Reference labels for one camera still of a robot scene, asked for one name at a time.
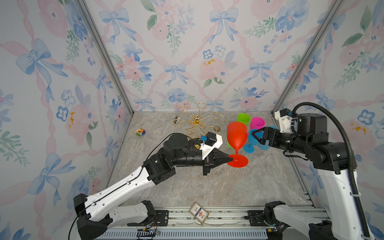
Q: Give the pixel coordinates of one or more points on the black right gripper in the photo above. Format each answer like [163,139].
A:
[267,132]

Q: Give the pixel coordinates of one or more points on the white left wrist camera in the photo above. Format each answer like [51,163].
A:
[209,142]

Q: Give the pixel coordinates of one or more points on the left corner aluminium post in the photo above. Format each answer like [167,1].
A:
[95,34]

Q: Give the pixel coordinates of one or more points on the blue back wine glass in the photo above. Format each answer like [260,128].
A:
[249,147]

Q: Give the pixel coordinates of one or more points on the corner aluminium post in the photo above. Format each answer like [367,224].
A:
[95,34]
[330,16]

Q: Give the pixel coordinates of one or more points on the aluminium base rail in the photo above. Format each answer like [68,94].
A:
[204,223]

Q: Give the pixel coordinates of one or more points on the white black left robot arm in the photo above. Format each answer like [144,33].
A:
[101,211]

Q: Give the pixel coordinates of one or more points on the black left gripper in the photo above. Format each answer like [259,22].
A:
[209,162]

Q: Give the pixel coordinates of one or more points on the magenta wine glass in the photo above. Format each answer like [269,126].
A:
[257,123]

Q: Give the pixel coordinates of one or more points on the light blue front wine glass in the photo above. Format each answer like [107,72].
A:
[267,136]

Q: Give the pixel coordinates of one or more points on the colourful small toy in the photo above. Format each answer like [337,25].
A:
[140,132]

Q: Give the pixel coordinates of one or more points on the diamond printed card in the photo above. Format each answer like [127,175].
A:
[199,213]

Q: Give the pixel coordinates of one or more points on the gold wire glass rack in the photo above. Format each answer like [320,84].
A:
[196,124]

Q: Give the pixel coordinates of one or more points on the red wine glass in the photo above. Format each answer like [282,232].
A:
[237,138]

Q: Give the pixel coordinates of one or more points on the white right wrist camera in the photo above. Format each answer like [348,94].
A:
[285,120]

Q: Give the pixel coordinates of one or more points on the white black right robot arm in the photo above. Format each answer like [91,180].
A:
[336,165]

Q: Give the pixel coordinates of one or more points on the right corner aluminium post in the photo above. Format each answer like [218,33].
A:
[330,16]

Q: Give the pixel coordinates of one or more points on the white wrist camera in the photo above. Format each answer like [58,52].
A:
[285,120]
[209,142]

